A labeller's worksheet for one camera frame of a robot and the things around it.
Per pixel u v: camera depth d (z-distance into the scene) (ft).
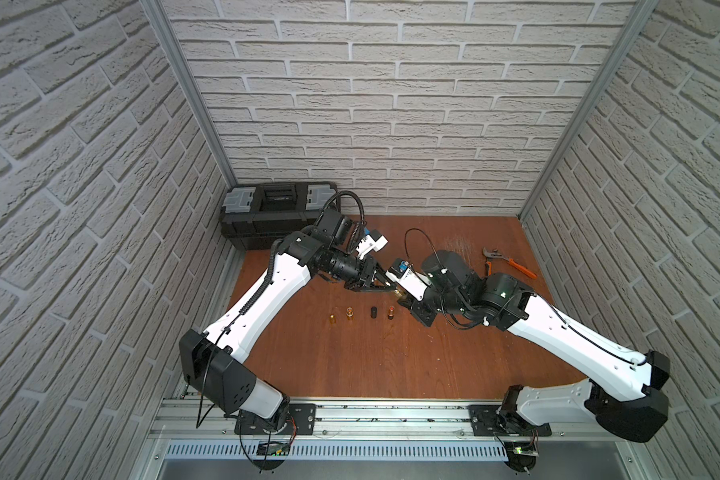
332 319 2.95
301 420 2.39
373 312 2.95
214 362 1.28
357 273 1.99
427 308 1.87
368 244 2.15
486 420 2.42
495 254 3.50
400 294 2.16
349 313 2.88
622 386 1.28
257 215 3.18
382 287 2.10
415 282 1.81
